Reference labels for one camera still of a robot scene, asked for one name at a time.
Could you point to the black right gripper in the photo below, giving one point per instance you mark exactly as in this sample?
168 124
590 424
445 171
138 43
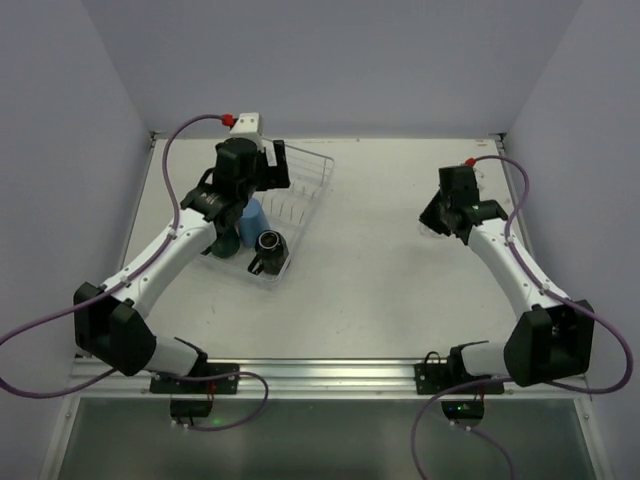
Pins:
436 215

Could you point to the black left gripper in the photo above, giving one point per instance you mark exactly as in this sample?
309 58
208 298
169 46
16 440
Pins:
273 167

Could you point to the clear glass cup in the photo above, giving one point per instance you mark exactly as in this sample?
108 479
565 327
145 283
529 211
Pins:
427 232

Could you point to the blue plastic cup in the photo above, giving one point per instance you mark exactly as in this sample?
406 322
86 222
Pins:
252 223

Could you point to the black mug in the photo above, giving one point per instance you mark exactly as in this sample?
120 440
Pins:
271 253

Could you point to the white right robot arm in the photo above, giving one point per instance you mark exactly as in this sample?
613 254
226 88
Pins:
550 340

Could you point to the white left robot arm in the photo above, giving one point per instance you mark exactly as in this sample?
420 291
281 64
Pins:
109 319

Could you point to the clear plastic dish rack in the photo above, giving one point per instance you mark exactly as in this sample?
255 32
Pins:
288 211

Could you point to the dark green mug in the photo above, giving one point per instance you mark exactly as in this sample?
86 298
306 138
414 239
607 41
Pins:
226 246

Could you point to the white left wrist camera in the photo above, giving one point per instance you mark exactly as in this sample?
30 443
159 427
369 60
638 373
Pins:
249 126

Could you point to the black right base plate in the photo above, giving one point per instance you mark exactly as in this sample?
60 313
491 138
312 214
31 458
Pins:
436 373

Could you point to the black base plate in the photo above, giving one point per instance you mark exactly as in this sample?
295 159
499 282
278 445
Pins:
212 378
436 373

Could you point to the aluminium mounting rail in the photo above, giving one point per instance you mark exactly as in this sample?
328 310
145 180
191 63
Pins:
325 379

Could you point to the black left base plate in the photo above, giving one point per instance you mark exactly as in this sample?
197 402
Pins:
212 378

